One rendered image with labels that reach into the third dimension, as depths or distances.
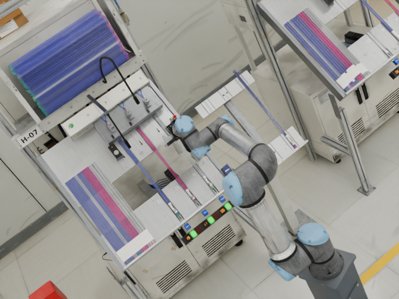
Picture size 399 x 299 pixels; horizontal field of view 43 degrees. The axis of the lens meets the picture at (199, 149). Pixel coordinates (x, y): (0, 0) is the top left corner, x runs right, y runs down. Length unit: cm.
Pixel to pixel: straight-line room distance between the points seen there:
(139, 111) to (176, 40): 188
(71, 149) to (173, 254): 87
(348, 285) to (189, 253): 109
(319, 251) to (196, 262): 118
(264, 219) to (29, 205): 282
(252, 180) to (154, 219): 82
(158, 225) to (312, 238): 81
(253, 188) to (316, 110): 139
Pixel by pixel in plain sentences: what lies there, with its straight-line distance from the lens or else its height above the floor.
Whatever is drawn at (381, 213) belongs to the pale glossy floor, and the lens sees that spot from 316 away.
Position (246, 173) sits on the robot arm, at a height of 118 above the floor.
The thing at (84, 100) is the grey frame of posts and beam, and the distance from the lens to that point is 263.
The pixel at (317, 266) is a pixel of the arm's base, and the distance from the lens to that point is 221.
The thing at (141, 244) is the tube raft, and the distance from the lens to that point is 252.
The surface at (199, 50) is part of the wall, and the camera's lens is 453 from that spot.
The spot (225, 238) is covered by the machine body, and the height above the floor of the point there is 16.
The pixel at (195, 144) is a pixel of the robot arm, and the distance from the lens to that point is 218.
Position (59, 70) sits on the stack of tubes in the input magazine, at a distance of 253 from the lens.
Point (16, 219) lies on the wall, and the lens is 449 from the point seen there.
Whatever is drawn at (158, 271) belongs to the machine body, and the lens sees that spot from 304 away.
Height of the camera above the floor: 234
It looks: 34 degrees down
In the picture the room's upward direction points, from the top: 29 degrees counter-clockwise
